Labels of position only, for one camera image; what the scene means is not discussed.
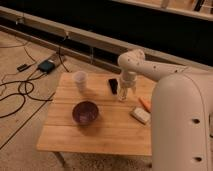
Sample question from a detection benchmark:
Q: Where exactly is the purple ceramic bowl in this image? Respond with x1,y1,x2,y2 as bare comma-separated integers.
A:
72,101,99,125

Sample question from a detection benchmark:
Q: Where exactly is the black power adapter box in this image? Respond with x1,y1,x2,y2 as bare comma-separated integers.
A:
37,60,55,73

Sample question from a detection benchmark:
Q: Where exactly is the clear plastic bottle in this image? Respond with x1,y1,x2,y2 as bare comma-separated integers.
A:
117,85,128,101

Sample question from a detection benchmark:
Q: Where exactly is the wooden table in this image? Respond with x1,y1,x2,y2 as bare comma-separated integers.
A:
36,72,156,168

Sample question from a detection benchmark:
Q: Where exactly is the orange marker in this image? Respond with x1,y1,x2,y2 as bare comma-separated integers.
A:
139,97,151,112

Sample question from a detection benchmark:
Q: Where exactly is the small black device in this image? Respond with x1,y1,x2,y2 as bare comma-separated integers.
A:
17,64,30,72

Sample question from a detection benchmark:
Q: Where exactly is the white plastic cup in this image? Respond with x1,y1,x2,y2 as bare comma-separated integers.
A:
72,71,88,91

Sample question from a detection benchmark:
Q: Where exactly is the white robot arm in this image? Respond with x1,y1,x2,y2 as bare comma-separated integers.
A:
118,49,213,171

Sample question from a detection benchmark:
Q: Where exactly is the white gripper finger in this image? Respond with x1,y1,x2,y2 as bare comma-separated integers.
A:
130,86,136,95
118,86,126,99

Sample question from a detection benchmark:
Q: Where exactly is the white sponge block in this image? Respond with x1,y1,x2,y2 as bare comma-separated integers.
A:
130,107,151,124

